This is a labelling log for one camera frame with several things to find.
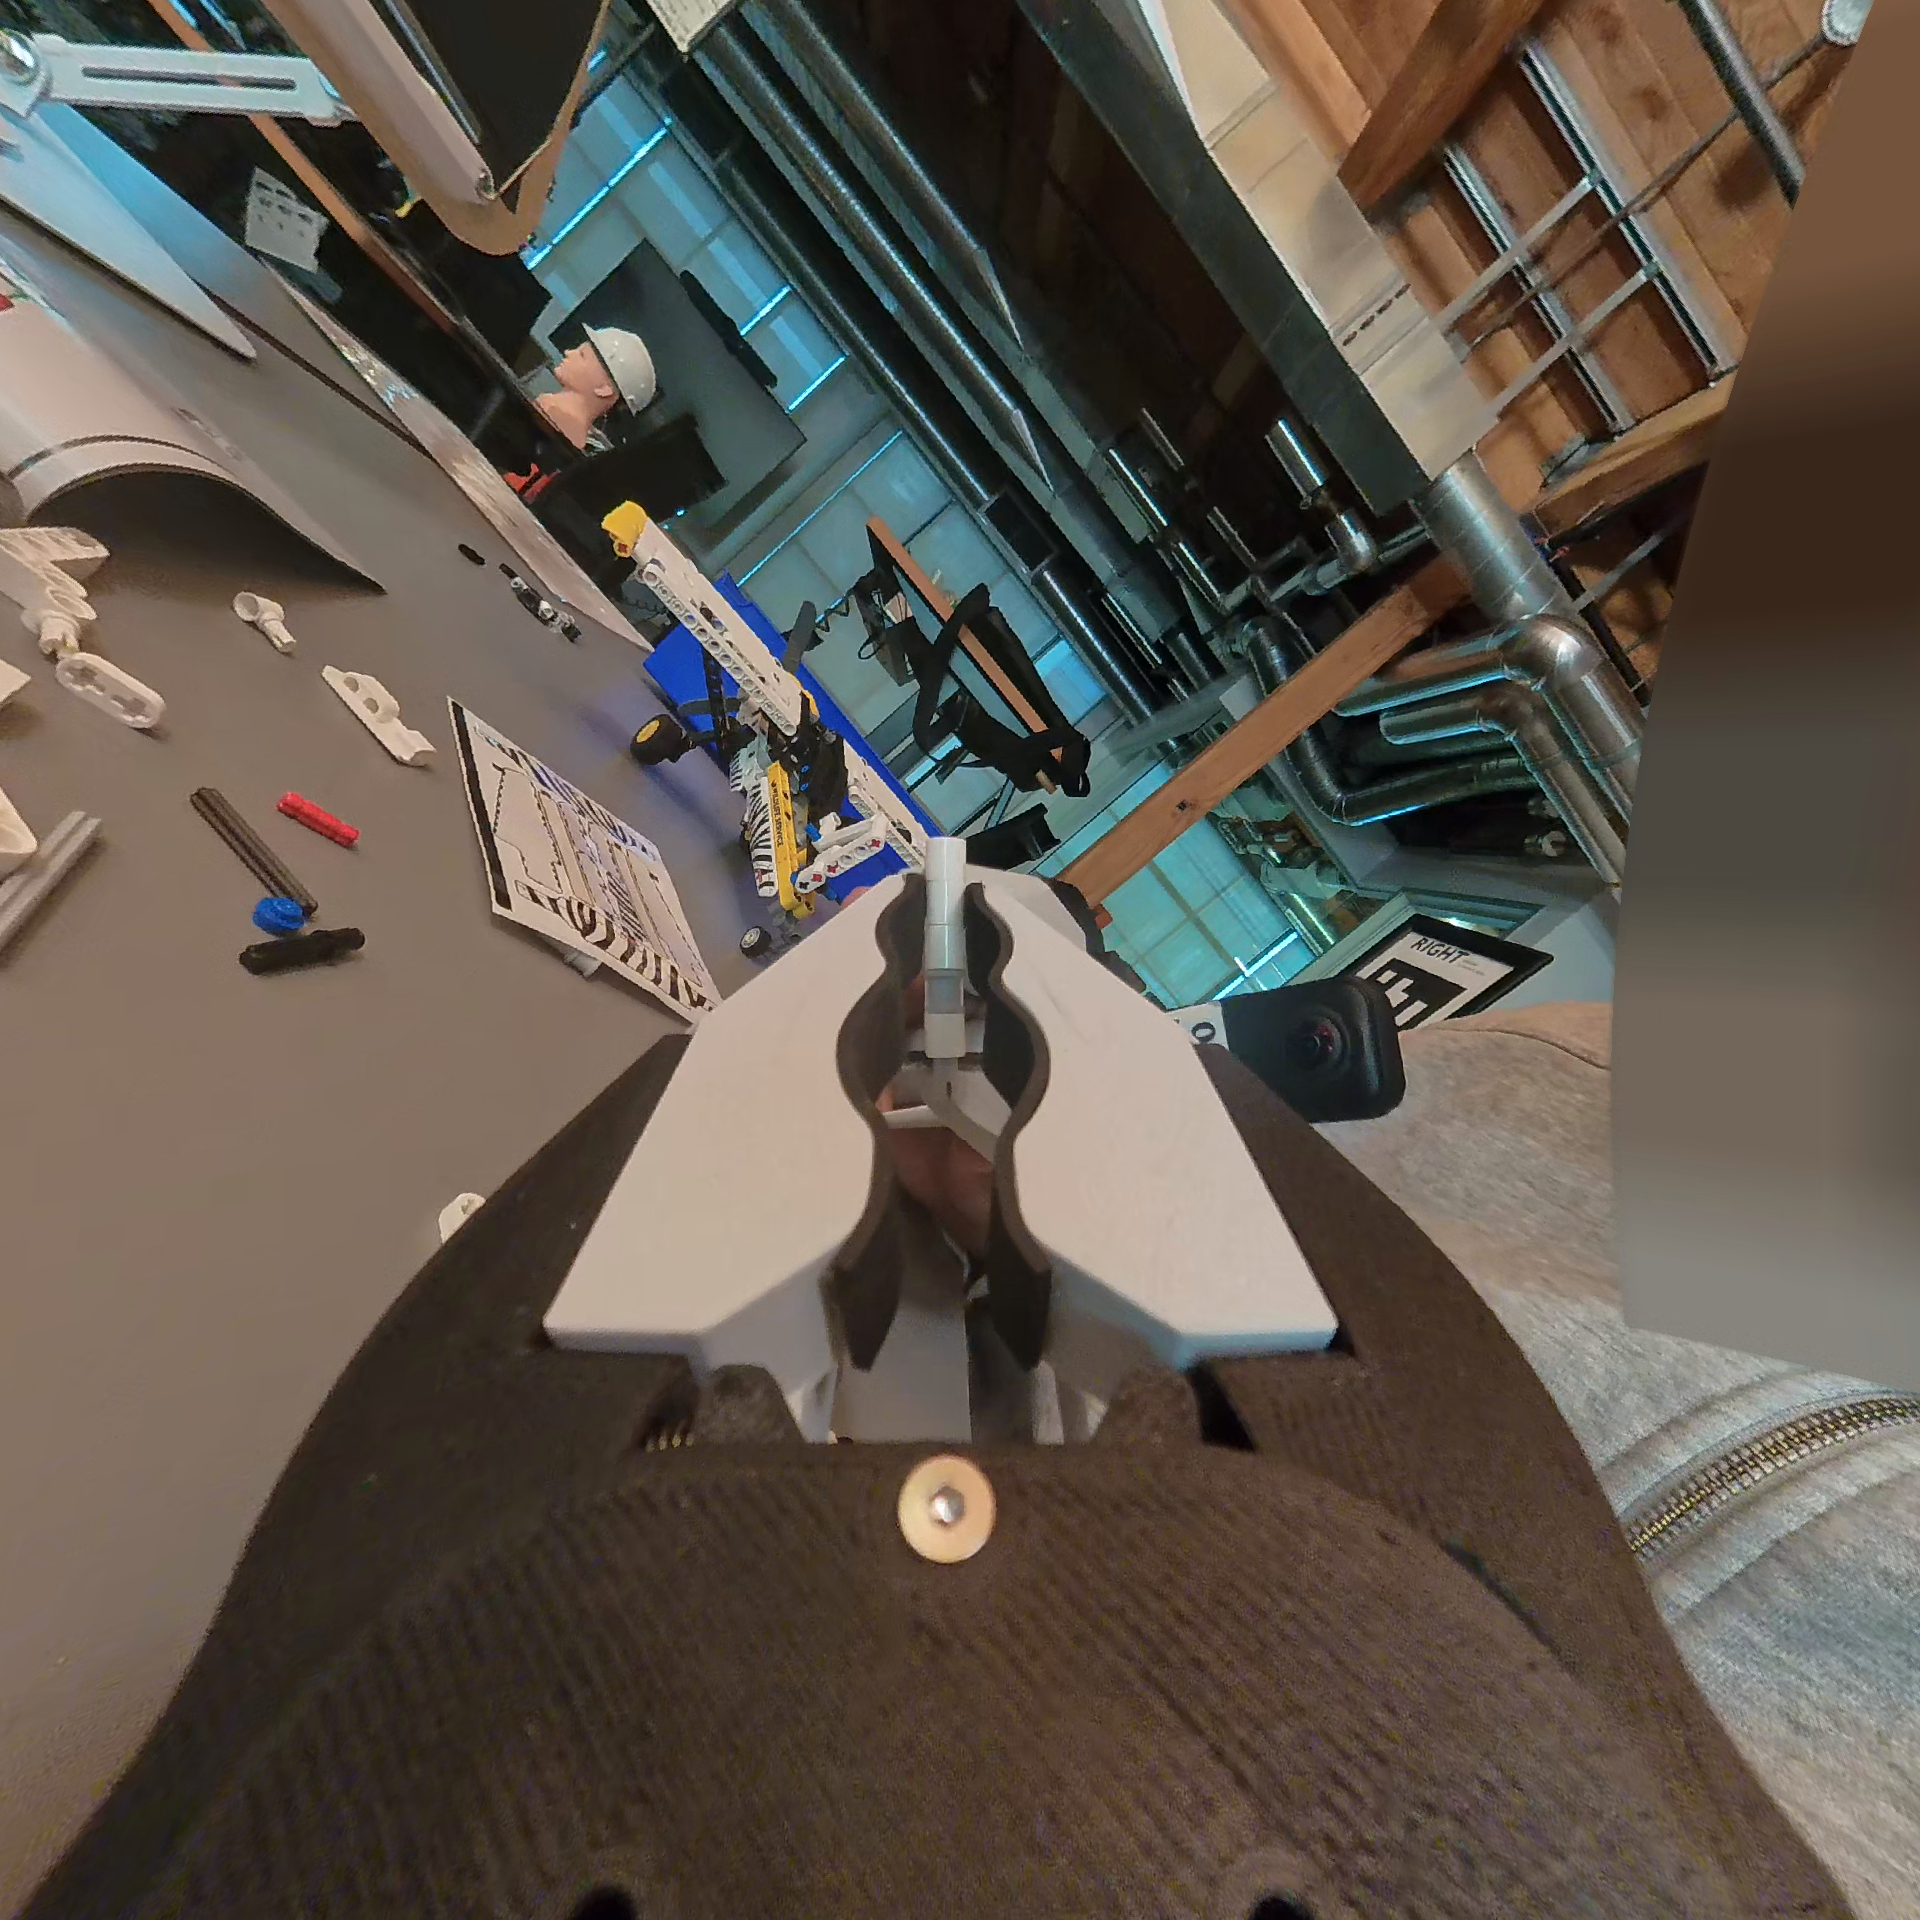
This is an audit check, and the long black lego axle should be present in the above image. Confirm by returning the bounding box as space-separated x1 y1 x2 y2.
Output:
190 785 321 918

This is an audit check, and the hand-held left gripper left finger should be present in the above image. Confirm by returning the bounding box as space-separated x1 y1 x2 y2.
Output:
542 873 920 1441

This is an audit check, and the person's right hand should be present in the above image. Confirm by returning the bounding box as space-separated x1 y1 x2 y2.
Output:
883 1121 1001 1265

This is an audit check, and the white lego panel piece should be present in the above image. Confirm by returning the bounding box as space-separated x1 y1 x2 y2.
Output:
320 661 438 767

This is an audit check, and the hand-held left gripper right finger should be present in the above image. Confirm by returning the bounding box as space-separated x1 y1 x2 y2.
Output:
965 881 1340 1439

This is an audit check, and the mannequin head white hard hat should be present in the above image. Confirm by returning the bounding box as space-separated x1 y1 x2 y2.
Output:
526 319 661 451

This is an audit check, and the wooden desk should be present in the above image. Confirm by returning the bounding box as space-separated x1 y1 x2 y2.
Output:
863 515 1091 785

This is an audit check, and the flat white board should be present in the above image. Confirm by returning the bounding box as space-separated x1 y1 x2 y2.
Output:
0 108 260 366

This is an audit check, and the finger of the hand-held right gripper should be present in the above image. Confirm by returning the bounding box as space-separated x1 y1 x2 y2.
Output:
1039 881 1116 984

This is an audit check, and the grey zip hoodie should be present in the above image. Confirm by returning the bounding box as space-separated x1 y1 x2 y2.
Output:
1484 1274 1920 1920

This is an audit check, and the open white instruction booklet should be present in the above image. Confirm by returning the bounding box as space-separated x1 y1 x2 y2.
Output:
0 282 387 596

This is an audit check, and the black monitor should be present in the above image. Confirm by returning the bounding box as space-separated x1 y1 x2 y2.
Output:
402 0 620 185

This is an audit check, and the person's right forearm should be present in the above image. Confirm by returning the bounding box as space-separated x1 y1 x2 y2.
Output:
1319 1002 1625 1325

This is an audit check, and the white lego beam with holes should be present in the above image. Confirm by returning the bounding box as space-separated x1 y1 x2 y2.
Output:
53 650 166 732

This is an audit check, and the wooden beam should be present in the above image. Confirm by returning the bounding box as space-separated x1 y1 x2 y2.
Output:
1053 574 1476 906

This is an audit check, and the white lego assembly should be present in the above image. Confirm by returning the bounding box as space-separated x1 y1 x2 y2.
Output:
0 522 116 655

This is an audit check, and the white angled lego piece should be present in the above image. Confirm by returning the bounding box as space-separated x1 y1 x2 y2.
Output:
876 1050 1010 1159

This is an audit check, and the black white sticker sheet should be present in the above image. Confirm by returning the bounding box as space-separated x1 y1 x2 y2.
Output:
445 695 726 1025

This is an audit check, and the silver ventilation duct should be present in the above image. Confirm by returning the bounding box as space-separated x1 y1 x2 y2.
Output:
1332 455 1647 875

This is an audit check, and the black office chair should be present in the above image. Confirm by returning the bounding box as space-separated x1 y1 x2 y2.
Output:
908 581 1095 799

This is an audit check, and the yellow white lego crane model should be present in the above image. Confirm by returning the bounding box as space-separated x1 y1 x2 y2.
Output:
600 500 935 965

